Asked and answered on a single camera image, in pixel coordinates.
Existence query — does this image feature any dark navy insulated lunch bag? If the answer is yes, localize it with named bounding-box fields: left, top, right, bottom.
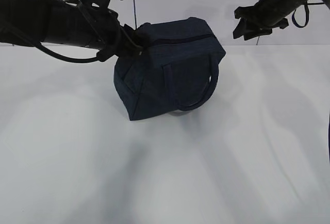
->
left=114, top=17, right=226, bottom=120

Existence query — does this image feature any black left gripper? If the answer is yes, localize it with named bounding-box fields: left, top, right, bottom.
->
left=78, top=7, right=151, bottom=56

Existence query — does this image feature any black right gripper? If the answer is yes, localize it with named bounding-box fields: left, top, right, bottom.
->
left=233, top=0, right=288, bottom=41

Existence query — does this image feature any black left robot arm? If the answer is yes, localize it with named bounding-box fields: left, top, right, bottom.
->
left=1, top=0, right=143, bottom=56

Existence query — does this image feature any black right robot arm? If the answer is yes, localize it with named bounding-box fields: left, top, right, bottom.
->
left=233, top=0, right=329, bottom=41

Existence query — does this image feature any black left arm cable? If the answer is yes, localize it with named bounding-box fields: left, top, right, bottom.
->
left=0, top=20, right=117, bottom=64

